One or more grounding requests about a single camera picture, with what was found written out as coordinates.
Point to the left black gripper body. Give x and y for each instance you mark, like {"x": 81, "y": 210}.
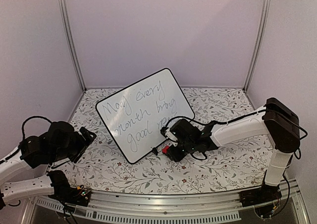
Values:
{"x": 74, "y": 149}

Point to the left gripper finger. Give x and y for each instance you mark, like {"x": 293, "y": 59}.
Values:
{"x": 87, "y": 135}
{"x": 78, "y": 149}

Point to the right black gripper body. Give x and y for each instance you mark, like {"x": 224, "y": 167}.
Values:
{"x": 179, "y": 156}

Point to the red whiteboard eraser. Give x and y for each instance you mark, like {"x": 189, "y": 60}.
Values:
{"x": 165, "y": 150}

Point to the white whiteboard with black frame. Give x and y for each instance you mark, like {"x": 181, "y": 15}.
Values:
{"x": 135, "y": 115}

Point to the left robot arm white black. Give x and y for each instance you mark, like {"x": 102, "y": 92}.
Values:
{"x": 60, "y": 142}

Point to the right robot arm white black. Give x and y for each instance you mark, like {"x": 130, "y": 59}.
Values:
{"x": 273, "y": 119}

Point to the black whiteboard stand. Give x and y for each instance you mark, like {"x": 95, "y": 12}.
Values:
{"x": 155, "y": 151}

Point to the floral patterned table mat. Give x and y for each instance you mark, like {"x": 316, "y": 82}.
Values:
{"x": 102, "y": 167}

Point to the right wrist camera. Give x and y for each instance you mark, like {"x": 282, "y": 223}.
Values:
{"x": 165, "y": 131}

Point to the front aluminium rail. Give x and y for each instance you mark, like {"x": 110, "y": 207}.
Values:
{"x": 208, "y": 208}

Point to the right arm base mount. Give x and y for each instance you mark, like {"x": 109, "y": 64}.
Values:
{"x": 263, "y": 194}

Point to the left aluminium frame post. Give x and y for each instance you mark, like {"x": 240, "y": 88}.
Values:
{"x": 71, "y": 45}

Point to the aluminium frame post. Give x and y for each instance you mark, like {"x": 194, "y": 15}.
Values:
{"x": 71, "y": 45}
{"x": 258, "y": 43}

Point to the right aluminium frame post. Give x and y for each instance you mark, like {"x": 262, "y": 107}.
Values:
{"x": 258, "y": 43}

